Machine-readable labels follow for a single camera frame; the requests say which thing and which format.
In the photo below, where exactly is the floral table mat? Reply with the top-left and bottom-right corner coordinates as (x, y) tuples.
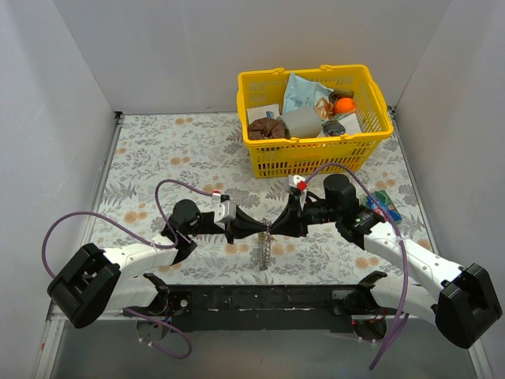
(78, 113), (441, 286)

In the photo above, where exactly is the light blue snack bag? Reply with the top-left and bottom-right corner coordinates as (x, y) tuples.
(282, 73), (333, 114)

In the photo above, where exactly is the green sponge pack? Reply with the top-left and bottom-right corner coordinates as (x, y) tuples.
(361, 189), (402, 224)

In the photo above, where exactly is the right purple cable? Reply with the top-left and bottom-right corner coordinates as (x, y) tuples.
(303, 163), (409, 370)

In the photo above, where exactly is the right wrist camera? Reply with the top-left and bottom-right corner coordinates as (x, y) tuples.
(287, 174), (307, 207)

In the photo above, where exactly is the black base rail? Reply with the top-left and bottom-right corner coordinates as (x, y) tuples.
(122, 283), (395, 332)

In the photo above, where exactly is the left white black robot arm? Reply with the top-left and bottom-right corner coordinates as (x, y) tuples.
(47, 197), (267, 328)

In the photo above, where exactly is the metal keyring disc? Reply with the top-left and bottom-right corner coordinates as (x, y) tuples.
(258, 218), (275, 271)

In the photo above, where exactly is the grey tape roll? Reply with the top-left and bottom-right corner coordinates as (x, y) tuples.
(277, 107), (322, 139)

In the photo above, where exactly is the purple cable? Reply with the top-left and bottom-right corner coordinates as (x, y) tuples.
(303, 163), (409, 370)
(42, 179), (222, 359)

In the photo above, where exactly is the yellow plastic basket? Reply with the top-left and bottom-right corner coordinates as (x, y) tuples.
(237, 64), (394, 178)

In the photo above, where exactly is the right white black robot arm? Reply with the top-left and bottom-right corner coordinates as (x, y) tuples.
(270, 174), (503, 349)

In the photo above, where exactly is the orange fruit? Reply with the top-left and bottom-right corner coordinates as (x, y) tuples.
(334, 97), (357, 114)

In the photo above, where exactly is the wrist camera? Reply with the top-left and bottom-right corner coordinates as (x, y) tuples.
(211, 191), (237, 224)
(287, 174), (307, 207)

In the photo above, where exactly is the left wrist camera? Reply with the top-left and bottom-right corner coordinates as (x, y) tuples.
(211, 191), (237, 224)

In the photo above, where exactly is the brown chocolate donut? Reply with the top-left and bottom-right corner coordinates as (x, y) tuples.
(247, 118), (290, 141)

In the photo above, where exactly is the black car key fob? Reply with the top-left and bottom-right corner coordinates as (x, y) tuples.
(322, 120), (346, 137)

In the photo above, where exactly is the white card box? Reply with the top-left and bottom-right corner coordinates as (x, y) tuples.
(246, 103), (280, 124)

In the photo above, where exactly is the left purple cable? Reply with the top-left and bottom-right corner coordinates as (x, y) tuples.
(42, 179), (222, 359)

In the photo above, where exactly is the gold wrapped candy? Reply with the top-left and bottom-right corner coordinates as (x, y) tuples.
(314, 97), (335, 120)

